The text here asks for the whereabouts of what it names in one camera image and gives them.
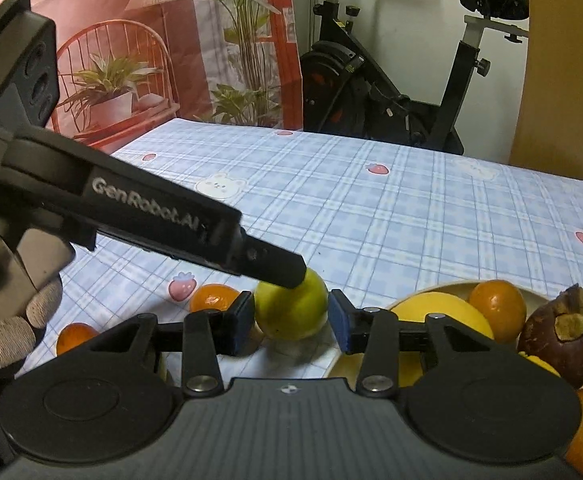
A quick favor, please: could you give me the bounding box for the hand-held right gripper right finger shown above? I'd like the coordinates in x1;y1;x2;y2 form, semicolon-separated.
328;288;499;396

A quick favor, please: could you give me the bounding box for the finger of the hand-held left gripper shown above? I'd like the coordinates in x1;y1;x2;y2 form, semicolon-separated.
234;227;306;290

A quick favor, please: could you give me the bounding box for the black exercise bike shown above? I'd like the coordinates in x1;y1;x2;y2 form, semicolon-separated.
299;0;529;156

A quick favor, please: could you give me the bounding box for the beige plate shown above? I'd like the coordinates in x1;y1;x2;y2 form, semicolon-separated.
327;280;572;392

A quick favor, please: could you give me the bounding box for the blue plaid tablecloth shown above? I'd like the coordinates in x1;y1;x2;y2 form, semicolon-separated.
14;119;583;396

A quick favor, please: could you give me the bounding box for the person's left hand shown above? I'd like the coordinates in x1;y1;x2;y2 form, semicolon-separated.
0;205;64;373

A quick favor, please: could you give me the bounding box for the green jujube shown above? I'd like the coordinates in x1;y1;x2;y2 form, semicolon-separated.
255;267;330;342

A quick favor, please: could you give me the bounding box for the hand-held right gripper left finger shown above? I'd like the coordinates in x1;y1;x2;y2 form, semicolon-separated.
88;290;257;396

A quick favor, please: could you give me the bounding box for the wall poster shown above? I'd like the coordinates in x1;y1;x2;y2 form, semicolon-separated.
0;0;305;156

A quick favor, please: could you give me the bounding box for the purple mangosteen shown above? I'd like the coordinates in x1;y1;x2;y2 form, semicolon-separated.
516;283;583;390

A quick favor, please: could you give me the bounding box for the wooden board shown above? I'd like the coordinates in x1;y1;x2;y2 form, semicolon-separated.
509;0;583;183

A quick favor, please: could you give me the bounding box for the orange tangerine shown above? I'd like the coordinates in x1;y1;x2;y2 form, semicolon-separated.
190;284;242;313
56;322;100;357
468;280;528;344

